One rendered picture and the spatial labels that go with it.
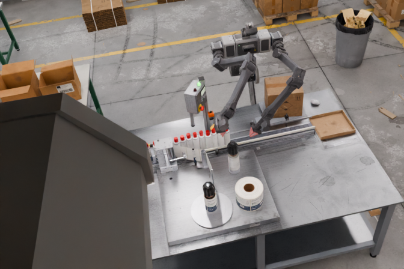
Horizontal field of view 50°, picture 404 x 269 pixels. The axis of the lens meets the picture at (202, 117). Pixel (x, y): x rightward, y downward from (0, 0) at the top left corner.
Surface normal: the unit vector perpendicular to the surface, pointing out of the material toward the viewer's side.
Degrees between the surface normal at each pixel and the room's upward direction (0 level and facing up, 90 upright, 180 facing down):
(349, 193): 0
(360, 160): 0
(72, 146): 55
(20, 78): 89
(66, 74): 89
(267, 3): 88
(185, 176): 0
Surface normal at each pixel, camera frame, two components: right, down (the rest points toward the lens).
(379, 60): -0.10, -0.73
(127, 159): 0.75, -0.55
